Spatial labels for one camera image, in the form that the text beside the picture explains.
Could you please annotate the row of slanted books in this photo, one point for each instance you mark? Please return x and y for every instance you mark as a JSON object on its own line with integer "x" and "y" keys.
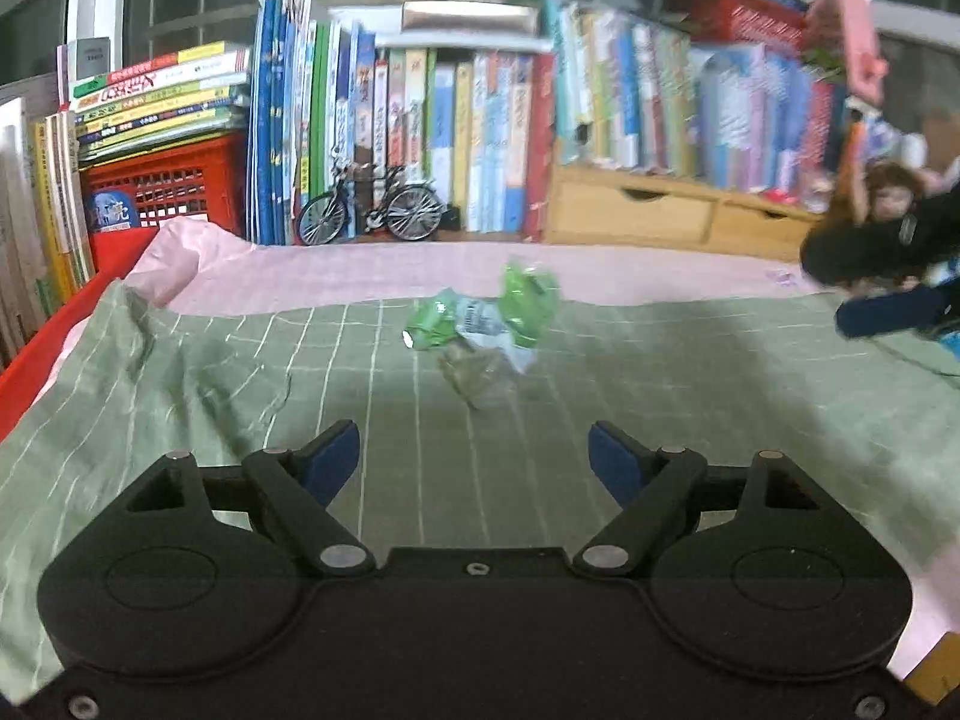
{"x": 862, "y": 142}

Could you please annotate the pink toy house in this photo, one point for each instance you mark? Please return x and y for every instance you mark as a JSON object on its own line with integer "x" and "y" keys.
{"x": 859, "y": 37}

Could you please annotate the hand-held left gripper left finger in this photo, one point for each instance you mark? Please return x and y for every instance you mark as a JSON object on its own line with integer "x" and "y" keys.
{"x": 334, "y": 457}

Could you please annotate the red plastic basket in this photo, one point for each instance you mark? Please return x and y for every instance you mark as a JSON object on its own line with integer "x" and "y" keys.
{"x": 750, "y": 15}

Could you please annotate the red plastic crate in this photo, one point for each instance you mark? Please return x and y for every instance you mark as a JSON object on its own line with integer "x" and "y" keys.
{"x": 187, "y": 180}

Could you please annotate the yellow box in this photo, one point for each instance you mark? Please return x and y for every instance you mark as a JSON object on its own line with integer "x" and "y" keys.
{"x": 937, "y": 671}

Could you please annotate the green plastic wrapper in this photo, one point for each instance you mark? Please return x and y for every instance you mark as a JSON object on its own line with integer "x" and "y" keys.
{"x": 525, "y": 300}

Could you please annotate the brown-haired doll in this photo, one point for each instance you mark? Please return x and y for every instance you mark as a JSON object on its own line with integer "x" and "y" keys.
{"x": 889, "y": 191}

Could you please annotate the small red toy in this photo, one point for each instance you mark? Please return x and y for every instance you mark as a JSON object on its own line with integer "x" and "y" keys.
{"x": 780, "y": 198}

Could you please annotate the stack of flat-lying books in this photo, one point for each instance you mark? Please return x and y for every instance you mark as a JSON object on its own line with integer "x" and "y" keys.
{"x": 165, "y": 101}

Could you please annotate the small dark bottle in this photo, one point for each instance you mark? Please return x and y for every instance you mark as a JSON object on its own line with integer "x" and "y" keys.
{"x": 583, "y": 133}

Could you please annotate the green checked blanket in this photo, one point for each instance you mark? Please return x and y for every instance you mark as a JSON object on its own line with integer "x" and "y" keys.
{"x": 525, "y": 390}

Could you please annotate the wooden drawer organiser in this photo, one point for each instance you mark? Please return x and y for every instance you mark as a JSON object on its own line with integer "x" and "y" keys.
{"x": 637, "y": 214}

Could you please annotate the row of tall thin books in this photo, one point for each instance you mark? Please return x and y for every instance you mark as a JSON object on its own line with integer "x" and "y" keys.
{"x": 300, "y": 112}

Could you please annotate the grey upright book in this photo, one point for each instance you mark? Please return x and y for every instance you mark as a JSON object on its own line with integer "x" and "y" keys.
{"x": 84, "y": 67}

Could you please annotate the row of medium upright books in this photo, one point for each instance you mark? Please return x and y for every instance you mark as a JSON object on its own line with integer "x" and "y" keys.
{"x": 465, "y": 135}

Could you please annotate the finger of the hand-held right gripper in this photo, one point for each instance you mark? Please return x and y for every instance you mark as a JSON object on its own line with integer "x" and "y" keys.
{"x": 892, "y": 311}

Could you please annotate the long row of colourful books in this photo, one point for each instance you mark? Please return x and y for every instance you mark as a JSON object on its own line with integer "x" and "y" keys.
{"x": 675, "y": 105}

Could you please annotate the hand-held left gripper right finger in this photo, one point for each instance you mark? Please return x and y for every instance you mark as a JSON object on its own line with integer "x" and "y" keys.
{"x": 615, "y": 457}

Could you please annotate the model bicycle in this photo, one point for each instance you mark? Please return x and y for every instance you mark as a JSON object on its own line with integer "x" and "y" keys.
{"x": 390, "y": 214}

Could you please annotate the small black object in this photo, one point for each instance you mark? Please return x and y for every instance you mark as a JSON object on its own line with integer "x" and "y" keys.
{"x": 451, "y": 217}

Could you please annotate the blue picture card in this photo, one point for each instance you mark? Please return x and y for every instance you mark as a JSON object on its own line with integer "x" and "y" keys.
{"x": 111, "y": 211}

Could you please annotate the red bed rail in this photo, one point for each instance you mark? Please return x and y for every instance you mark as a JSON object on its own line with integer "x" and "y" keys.
{"x": 45, "y": 360}

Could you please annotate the white flat book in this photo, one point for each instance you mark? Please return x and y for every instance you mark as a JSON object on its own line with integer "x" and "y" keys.
{"x": 465, "y": 45}

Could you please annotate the row of pale worn books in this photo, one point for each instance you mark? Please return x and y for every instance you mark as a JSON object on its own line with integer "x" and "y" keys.
{"x": 37, "y": 225}

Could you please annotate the flat shiny box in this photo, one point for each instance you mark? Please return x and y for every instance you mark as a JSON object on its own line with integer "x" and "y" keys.
{"x": 472, "y": 19}

